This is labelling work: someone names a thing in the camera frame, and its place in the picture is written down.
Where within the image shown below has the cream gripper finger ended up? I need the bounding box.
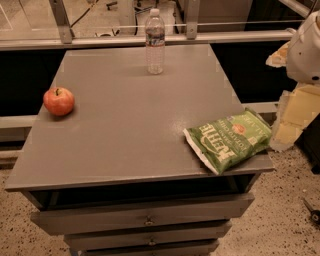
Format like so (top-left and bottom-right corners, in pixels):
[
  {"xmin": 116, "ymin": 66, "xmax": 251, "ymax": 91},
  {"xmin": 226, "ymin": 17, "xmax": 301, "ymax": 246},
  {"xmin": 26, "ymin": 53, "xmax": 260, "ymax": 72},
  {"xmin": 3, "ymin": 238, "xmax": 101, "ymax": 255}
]
[
  {"xmin": 270, "ymin": 83, "xmax": 320, "ymax": 152},
  {"xmin": 265, "ymin": 42, "xmax": 289, "ymax": 68}
]

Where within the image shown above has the green jalapeno chip bag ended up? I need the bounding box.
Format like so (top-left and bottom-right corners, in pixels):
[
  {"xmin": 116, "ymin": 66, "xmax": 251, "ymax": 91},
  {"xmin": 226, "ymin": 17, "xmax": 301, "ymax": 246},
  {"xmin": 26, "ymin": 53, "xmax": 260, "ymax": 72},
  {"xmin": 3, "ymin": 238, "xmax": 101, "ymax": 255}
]
[{"xmin": 183, "ymin": 108, "xmax": 272, "ymax": 175}]

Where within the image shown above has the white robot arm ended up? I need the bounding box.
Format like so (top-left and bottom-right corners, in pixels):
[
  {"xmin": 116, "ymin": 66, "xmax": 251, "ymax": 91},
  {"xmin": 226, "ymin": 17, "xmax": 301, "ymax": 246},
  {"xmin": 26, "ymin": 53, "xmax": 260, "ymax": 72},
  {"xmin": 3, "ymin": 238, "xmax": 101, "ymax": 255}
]
[{"xmin": 266, "ymin": 11, "xmax": 320, "ymax": 152}]

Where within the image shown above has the clear plastic water bottle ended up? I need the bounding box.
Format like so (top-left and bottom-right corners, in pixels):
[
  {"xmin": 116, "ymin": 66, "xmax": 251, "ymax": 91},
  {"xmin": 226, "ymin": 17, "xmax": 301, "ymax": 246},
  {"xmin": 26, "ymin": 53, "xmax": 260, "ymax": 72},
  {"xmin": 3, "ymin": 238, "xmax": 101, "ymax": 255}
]
[{"xmin": 145, "ymin": 8, "xmax": 165, "ymax": 74}]

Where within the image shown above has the middle grey drawer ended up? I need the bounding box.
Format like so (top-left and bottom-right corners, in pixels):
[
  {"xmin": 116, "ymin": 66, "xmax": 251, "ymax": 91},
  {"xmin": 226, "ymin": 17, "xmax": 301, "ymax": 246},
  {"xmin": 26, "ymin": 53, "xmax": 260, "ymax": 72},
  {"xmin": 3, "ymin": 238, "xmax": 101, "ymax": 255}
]
[{"xmin": 64, "ymin": 220, "xmax": 231, "ymax": 250}]

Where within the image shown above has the grey drawer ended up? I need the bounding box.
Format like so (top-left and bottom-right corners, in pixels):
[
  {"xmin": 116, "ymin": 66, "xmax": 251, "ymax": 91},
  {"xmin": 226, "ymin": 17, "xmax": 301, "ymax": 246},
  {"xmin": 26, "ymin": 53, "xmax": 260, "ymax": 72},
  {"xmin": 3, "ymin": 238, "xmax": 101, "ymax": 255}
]
[
  {"xmin": 64, "ymin": 220, "xmax": 231, "ymax": 250},
  {"xmin": 31, "ymin": 193, "xmax": 254, "ymax": 235},
  {"xmin": 81, "ymin": 239, "xmax": 219, "ymax": 256}
]

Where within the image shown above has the bottom grey drawer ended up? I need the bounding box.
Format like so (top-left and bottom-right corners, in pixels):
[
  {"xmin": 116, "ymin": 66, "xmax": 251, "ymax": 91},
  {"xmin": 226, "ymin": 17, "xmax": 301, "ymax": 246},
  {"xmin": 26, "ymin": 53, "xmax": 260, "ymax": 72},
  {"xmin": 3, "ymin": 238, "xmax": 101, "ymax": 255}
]
[{"xmin": 81, "ymin": 239, "xmax": 219, "ymax": 256}]

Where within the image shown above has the grey drawer cabinet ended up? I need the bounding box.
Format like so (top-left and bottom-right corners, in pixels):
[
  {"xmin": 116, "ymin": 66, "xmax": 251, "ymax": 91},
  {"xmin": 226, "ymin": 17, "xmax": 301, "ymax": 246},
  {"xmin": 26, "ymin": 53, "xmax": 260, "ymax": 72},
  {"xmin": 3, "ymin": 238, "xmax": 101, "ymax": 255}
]
[{"xmin": 4, "ymin": 44, "xmax": 276, "ymax": 256}]

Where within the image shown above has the red apple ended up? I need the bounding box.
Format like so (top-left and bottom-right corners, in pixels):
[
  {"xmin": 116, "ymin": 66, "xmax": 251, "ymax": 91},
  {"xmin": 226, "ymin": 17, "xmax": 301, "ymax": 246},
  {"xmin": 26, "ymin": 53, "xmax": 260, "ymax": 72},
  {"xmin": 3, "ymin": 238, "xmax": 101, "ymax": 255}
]
[{"xmin": 43, "ymin": 87, "xmax": 75, "ymax": 116}]

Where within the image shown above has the grey metal railing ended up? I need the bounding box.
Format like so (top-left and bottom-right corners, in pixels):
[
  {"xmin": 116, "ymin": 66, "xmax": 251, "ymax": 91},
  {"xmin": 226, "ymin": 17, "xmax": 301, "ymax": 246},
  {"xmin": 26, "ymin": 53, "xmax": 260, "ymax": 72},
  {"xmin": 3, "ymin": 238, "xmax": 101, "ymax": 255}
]
[{"xmin": 0, "ymin": 0, "xmax": 320, "ymax": 51}]

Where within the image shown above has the top grey drawer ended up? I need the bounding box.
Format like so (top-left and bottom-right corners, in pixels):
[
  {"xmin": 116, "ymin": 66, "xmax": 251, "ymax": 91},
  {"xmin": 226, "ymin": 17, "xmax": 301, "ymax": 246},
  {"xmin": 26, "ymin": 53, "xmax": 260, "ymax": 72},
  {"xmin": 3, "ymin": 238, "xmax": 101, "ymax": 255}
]
[{"xmin": 31, "ymin": 193, "xmax": 254, "ymax": 235}]

